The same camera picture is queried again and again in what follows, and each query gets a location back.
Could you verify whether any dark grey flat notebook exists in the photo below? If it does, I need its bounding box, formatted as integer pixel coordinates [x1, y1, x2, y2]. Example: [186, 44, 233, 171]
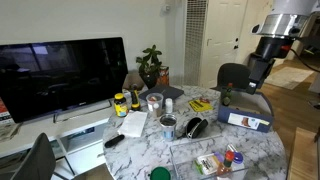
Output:
[138, 84, 185, 103]

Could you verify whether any white and green packet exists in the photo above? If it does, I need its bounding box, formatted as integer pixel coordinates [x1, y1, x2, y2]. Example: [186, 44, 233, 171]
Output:
[193, 153, 221, 176]

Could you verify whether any purple plastic item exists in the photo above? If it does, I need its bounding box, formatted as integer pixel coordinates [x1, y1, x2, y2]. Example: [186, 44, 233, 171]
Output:
[213, 151, 244, 165]

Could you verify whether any white television cabinet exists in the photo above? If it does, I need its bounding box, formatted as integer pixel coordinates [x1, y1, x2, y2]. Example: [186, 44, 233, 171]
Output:
[0, 106, 118, 178]

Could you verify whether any white wall heater grille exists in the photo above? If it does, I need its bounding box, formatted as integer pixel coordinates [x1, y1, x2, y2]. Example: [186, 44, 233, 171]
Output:
[183, 0, 208, 87]

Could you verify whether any dark chair with metal legs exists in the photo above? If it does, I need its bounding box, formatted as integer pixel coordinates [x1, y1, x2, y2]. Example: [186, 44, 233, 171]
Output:
[9, 132, 79, 180]

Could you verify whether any black flat screen television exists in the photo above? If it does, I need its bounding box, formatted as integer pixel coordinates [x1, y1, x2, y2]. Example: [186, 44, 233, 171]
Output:
[0, 36, 129, 124]

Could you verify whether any yellow printed leaflet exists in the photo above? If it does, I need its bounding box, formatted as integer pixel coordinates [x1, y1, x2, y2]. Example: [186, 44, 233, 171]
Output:
[188, 98, 214, 113]

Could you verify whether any metal cup with blue print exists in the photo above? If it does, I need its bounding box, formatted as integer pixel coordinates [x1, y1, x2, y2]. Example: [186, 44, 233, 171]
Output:
[159, 113, 178, 142]

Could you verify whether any vitamin bottle yellow cap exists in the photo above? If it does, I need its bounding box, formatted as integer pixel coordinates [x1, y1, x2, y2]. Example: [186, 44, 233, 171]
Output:
[113, 92, 129, 118]

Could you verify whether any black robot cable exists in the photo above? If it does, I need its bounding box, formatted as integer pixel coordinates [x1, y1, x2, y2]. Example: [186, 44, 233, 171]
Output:
[289, 47, 320, 74]

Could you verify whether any white panel door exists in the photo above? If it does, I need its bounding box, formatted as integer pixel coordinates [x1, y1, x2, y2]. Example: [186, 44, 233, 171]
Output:
[199, 0, 249, 88]

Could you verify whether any hot sauce bottle red cap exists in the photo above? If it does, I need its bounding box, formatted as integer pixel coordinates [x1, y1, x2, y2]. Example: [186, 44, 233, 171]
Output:
[216, 150, 236, 178]

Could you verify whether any yellow and black tool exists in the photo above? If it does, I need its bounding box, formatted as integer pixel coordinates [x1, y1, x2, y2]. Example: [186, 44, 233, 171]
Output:
[129, 84, 142, 112]

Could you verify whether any green potted plant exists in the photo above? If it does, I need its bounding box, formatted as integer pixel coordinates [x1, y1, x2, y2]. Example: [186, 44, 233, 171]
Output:
[135, 44, 164, 89]

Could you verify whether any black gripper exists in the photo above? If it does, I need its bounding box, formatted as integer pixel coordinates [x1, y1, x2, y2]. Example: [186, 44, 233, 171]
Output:
[246, 35, 291, 95]

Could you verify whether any black remote control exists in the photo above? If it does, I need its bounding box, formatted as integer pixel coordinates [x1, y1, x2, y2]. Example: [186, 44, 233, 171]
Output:
[104, 133, 126, 149]

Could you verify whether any small white bottle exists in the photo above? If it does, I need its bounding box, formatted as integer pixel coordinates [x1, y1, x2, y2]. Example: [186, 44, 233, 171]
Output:
[165, 97, 174, 114]

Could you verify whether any dark blue cardboard box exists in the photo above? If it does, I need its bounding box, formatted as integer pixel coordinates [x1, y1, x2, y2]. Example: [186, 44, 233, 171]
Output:
[217, 89, 275, 134]

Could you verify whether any brown paper bag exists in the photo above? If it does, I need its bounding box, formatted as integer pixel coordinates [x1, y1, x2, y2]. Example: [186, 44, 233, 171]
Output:
[123, 71, 146, 93]

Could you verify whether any dark grey round-back chair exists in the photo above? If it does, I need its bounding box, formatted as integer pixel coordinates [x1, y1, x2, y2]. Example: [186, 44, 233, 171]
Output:
[211, 62, 252, 93]

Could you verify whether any clear lidded jar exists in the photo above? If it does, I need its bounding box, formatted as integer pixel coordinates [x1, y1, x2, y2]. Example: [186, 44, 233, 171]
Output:
[145, 92, 165, 118]

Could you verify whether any white wall thermostat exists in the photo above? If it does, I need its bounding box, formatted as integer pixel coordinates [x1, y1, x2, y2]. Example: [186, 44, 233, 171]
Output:
[161, 2, 173, 14]

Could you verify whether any clear plastic storage container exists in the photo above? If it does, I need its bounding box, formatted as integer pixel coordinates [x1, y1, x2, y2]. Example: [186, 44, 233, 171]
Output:
[169, 134, 249, 180]

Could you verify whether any beige floor rug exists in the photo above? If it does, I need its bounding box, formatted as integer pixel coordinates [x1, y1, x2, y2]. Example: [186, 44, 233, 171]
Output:
[264, 65, 314, 91]

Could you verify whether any green round lid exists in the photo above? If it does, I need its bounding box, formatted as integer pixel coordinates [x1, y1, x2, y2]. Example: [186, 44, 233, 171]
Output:
[149, 166, 172, 180]

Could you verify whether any light wooden board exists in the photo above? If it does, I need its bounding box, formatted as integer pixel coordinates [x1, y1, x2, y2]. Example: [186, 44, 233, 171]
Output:
[287, 126, 320, 180]

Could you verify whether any white folded paper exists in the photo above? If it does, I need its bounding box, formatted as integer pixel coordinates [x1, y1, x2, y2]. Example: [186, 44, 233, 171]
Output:
[117, 110, 148, 138]

